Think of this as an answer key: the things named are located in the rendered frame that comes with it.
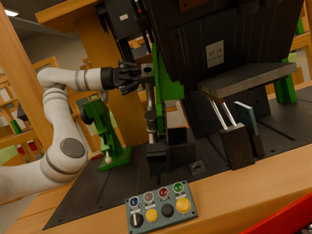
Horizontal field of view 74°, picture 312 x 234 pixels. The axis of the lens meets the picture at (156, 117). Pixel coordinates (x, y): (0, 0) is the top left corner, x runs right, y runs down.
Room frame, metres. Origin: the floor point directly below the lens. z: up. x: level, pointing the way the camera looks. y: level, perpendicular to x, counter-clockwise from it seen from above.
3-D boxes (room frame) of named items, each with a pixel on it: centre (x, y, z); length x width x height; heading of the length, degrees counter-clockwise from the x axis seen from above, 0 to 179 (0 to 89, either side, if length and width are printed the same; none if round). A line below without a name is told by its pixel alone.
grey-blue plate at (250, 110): (0.52, -0.23, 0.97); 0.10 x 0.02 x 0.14; 176
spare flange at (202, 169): (0.54, -0.06, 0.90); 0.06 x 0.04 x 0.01; 176
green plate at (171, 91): (0.63, -0.07, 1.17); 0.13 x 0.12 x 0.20; 86
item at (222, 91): (0.58, -0.22, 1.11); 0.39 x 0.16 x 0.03; 176
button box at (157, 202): (0.41, 0.06, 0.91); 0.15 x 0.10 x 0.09; 86
